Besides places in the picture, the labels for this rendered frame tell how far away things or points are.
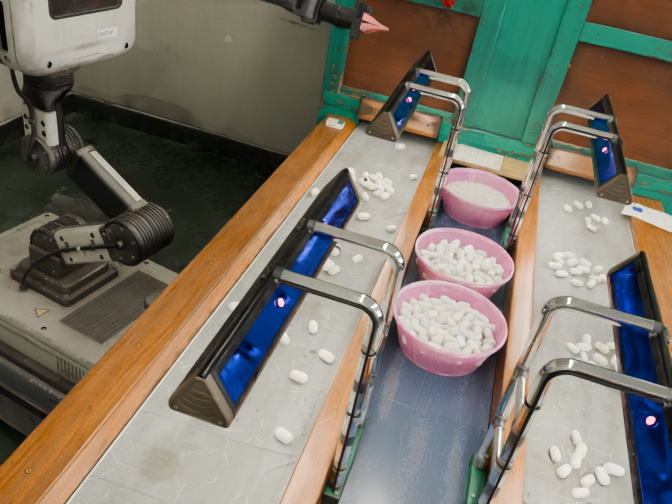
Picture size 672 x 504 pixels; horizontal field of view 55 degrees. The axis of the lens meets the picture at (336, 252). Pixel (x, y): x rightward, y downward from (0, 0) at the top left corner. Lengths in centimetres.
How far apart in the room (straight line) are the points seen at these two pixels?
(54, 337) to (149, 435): 66
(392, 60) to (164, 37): 167
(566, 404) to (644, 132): 121
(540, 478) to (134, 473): 71
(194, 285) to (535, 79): 139
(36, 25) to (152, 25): 230
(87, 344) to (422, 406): 86
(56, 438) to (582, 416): 99
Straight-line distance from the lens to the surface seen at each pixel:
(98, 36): 159
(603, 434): 143
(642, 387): 94
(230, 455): 116
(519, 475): 124
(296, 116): 350
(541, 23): 229
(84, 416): 119
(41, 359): 186
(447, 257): 176
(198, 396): 78
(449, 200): 206
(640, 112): 239
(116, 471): 115
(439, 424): 138
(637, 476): 90
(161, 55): 376
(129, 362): 128
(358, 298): 89
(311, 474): 112
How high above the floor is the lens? 165
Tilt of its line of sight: 33 degrees down
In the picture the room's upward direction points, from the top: 11 degrees clockwise
